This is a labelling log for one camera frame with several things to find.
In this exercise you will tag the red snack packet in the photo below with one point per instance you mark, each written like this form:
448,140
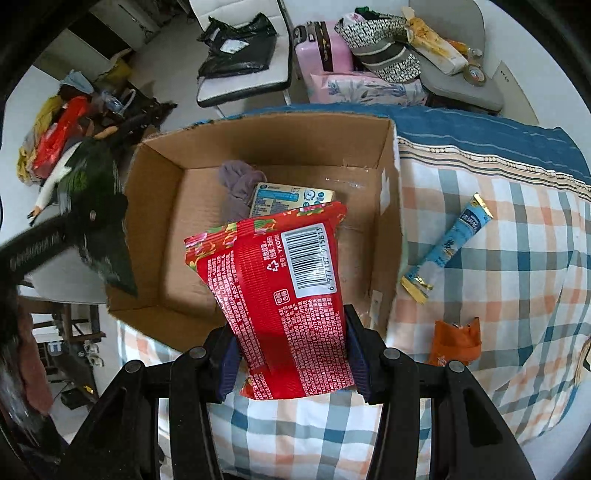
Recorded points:
272,295

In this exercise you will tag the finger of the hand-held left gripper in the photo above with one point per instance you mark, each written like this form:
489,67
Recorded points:
41,247

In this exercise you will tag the black plastic bag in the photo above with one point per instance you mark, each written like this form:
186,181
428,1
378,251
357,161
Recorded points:
240,48

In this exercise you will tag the grey chair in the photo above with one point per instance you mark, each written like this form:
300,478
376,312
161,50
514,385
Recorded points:
466,94

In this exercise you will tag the yellow and white packet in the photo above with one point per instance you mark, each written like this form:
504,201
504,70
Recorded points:
436,44

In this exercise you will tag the pink suitcase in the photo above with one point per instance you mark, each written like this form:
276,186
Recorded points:
323,53

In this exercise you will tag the purple cloth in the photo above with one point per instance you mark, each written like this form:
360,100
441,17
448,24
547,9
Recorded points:
238,187

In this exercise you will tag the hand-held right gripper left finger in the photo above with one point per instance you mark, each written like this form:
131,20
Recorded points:
227,369

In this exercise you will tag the orange packet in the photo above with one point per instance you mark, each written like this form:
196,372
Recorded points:
455,344

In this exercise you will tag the red plastic bag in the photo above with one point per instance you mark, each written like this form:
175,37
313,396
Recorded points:
60,134

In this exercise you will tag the floral pillow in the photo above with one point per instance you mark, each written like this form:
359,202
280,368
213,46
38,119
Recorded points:
369,88

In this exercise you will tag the plaid bed sheet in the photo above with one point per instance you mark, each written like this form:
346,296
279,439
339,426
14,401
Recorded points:
489,258

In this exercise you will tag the tape roll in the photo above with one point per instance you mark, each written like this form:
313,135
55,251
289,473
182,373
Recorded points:
474,74

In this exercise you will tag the white chair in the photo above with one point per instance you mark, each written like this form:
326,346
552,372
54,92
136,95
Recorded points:
249,85

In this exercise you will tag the dark green packet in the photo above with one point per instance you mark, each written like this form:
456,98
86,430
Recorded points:
99,194

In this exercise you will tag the yellow and blue packet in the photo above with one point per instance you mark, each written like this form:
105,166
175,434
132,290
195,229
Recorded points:
286,196

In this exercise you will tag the cardboard box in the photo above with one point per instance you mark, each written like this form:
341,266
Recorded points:
184,240

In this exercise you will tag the patterned cloth bag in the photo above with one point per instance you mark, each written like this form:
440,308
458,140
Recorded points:
383,50

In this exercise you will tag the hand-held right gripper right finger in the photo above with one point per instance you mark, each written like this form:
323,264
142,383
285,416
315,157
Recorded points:
361,369

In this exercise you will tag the blue stick packet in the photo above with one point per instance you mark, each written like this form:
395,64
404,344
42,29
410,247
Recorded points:
445,249

